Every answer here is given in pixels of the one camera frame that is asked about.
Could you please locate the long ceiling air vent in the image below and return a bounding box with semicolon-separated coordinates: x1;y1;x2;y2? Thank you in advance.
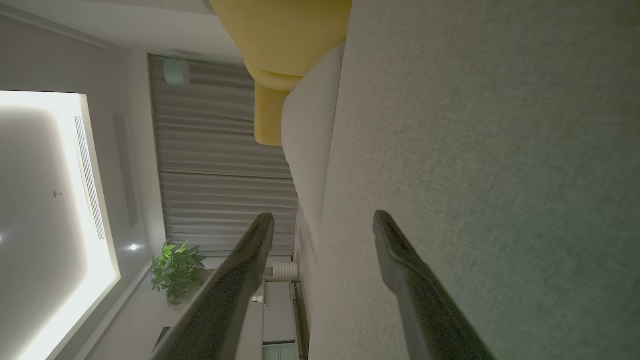
74;115;107;242

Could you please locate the green potted plant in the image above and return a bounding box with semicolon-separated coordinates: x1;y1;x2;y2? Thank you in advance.
150;239;207;308

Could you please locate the large yellow sofa back cushion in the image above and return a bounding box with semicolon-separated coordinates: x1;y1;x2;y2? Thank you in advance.
209;0;352;92

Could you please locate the white low cabinet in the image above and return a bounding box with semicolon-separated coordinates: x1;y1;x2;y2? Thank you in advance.
262;280;301;360

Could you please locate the grey pleated curtain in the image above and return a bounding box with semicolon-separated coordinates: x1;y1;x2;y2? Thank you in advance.
148;54;299;257

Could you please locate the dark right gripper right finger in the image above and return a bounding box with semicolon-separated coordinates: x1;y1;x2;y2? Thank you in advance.
372;210;497;360

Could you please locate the grey sofa seat cushion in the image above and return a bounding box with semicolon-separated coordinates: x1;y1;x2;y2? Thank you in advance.
281;41;347;241

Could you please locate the white ribbed vase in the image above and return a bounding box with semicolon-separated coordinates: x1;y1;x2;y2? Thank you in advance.
272;261;299;281

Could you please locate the large grey sofa chaise cushion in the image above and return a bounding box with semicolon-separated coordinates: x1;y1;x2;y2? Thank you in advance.
300;0;640;360

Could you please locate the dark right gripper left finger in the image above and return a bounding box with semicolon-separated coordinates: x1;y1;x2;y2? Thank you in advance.
150;212;275;360

